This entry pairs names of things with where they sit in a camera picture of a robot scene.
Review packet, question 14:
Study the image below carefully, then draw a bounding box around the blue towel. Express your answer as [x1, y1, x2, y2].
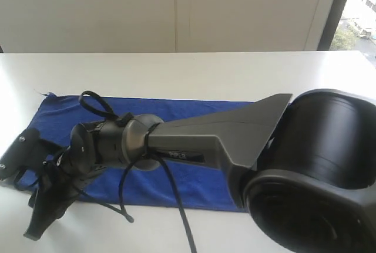
[21, 93, 248, 212]

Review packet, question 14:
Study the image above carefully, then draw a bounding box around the dark window frame pillar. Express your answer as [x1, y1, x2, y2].
[317, 0, 347, 51]

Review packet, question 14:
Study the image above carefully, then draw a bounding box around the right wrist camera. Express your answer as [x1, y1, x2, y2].
[1, 128, 41, 180]

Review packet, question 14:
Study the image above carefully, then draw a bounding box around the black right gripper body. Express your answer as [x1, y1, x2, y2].
[28, 147, 103, 215]

